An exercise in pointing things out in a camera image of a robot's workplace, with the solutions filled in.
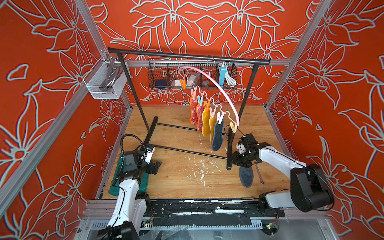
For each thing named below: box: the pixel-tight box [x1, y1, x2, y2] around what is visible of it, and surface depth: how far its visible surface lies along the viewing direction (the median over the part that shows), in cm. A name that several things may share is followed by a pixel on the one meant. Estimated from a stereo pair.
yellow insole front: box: [209, 114, 217, 144], surface depth 70 cm
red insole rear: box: [190, 96, 199, 125], surface depth 78 cm
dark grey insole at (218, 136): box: [211, 120, 225, 152], surface depth 74 cm
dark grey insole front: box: [239, 166, 254, 188], surface depth 85 cm
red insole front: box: [196, 103, 205, 133], surface depth 76 cm
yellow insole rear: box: [201, 108, 211, 137], surface depth 73 cm
